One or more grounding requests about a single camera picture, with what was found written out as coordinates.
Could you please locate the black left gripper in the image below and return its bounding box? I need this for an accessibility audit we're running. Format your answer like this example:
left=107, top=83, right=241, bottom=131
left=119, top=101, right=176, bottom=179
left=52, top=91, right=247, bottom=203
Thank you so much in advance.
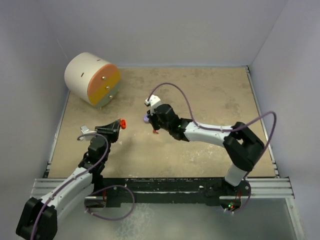
left=92, top=120, right=119, bottom=163

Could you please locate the purple earbud charging case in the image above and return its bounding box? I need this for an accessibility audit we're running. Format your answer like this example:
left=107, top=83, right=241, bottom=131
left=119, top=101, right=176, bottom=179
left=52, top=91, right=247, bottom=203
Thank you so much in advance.
left=143, top=114, right=149, bottom=124

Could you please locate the orange round cap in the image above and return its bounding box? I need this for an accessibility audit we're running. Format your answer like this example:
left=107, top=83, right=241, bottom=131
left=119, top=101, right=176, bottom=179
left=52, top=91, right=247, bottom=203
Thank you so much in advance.
left=119, top=118, right=127, bottom=130

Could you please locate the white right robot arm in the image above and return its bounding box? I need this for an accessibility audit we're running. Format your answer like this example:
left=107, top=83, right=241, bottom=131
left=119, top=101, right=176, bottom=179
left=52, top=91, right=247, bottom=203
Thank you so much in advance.
left=146, top=103, right=265, bottom=196

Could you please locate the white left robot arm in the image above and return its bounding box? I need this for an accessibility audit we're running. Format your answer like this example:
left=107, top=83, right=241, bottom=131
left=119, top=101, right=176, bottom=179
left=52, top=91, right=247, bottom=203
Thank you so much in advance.
left=15, top=118, right=127, bottom=240

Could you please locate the round white drawer cabinet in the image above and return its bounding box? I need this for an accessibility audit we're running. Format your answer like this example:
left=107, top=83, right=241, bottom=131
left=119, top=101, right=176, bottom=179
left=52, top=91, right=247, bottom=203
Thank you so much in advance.
left=64, top=52, right=121, bottom=108

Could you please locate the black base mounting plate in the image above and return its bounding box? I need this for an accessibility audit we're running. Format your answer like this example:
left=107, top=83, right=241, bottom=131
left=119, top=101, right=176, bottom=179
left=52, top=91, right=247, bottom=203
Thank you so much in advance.
left=93, top=177, right=251, bottom=208

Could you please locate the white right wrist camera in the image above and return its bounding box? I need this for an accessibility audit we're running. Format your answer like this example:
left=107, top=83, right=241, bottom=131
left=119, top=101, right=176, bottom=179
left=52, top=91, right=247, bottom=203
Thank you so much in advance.
left=144, top=94, right=162, bottom=115

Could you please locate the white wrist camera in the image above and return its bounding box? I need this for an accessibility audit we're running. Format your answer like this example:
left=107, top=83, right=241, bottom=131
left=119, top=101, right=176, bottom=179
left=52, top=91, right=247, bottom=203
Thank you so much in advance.
left=78, top=125, right=96, bottom=141
left=144, top=94, right=162, bottom=115

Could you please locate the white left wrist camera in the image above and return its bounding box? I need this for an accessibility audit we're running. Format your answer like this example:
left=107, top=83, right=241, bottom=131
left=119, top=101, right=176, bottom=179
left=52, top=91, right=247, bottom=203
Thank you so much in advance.
left=78, top=125, right=96, bottom=141

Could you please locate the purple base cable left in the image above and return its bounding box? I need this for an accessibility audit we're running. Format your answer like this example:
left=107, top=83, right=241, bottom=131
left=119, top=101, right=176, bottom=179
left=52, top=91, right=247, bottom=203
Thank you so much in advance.
left=84, top=184, right=136, bottom=221

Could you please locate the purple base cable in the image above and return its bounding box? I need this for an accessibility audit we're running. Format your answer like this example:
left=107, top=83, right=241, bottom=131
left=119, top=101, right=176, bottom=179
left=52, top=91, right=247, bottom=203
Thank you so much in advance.
left=224, top=179, right=253, bottom=215
left=84, top=184, right=136, bottom=221

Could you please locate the aluminium rail left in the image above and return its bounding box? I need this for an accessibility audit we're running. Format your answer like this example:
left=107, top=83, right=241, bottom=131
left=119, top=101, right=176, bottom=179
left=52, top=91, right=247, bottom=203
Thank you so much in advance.
left=30, top=178, right=82, bottom=200

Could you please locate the aluminium rail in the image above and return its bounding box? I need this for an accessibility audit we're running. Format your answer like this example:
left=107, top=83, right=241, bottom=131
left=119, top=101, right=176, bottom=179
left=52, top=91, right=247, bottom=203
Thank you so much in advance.
left=30, top=178, right=82, bottom=200
left=239, top=176, right=297, bottom=201

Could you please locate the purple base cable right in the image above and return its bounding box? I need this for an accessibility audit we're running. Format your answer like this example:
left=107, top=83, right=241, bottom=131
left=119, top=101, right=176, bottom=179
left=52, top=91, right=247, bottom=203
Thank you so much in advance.
left=224, top=179, right=253, bottom=215

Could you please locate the aluminium rail right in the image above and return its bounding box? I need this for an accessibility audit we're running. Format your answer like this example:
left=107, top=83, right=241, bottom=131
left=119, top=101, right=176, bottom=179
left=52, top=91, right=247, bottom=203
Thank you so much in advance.
left=239, top=176, right=297, bottom=201

